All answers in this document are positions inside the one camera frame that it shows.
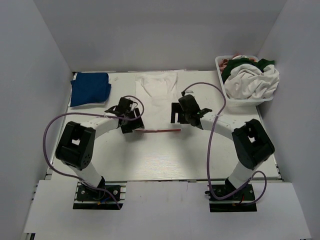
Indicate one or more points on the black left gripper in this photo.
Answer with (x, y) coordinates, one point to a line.
(137, 123)

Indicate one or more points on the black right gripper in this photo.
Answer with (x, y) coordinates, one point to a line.
(175, 108)

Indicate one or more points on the dark green t shirt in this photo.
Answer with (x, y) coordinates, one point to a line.
(233, 63)

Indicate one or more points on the cream white t shirt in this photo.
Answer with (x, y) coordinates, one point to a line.
(248, 82)

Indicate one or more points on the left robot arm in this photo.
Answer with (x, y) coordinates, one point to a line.
(76, 145)

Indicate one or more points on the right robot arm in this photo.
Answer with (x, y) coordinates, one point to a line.
(251, 142)

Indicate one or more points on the folded blue t shirt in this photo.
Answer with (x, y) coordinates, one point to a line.
(90, 88)

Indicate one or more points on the white plastic laundry basket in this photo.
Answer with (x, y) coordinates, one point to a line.
(230, 102)

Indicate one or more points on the pink garment in basket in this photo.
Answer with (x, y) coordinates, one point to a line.
(222, 64)

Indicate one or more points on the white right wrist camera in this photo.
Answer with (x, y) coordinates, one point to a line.
(187, 92)

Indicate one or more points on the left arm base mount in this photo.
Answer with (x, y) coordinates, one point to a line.
(86, 199)

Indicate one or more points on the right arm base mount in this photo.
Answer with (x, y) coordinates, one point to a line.
(240, 202)

